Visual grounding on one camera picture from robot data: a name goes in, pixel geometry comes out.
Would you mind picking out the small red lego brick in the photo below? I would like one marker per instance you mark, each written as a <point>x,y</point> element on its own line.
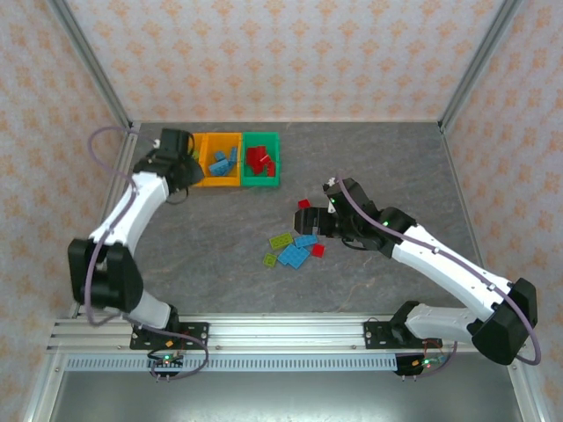
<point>318,250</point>

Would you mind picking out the green plastic bin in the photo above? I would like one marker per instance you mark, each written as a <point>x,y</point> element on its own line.
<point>259,180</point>

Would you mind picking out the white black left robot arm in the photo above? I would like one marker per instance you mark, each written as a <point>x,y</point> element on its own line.
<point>132,206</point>

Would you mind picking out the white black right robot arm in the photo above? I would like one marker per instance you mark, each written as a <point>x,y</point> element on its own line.
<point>448,268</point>

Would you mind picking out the aluminium frame side rail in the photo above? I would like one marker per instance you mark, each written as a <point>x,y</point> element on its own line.
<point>121,171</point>
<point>466,211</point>

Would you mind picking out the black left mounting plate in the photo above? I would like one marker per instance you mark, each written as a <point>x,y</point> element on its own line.
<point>193,335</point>

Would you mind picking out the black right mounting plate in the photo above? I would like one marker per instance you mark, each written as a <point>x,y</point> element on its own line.
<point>378,335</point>

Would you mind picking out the small green lego brick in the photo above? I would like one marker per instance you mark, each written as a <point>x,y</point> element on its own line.
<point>269,259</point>

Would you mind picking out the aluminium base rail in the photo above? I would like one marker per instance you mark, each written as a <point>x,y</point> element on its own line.
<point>286,332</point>

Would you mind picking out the orange plastic bin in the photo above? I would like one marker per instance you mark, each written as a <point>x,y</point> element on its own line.
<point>220,178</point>
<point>199,149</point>

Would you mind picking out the right controller board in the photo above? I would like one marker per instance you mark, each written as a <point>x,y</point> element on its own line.
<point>422,363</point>

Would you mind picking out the controller board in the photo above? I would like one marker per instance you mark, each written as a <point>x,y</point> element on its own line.
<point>167,361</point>
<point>422,363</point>

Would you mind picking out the black mounting plate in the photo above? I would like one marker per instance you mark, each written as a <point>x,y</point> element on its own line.
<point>378,335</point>
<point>193,335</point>

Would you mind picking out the left controller board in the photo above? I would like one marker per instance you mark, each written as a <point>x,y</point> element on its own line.
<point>167,361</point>

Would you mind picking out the aluminium frame post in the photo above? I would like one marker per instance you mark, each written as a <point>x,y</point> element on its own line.
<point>92,66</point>
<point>479,66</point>

